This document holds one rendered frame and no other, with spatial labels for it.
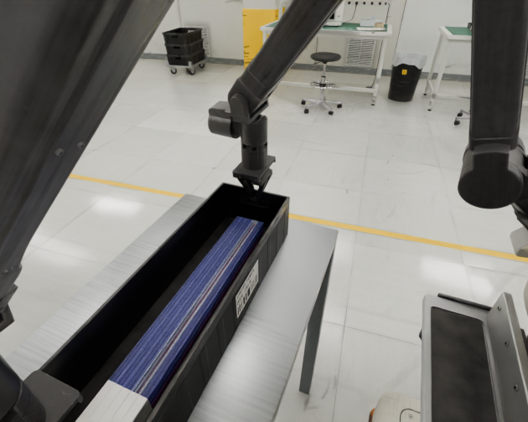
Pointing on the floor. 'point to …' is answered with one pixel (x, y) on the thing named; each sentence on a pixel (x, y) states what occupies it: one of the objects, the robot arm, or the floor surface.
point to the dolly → (184, 48)
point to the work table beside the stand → (208, 403)
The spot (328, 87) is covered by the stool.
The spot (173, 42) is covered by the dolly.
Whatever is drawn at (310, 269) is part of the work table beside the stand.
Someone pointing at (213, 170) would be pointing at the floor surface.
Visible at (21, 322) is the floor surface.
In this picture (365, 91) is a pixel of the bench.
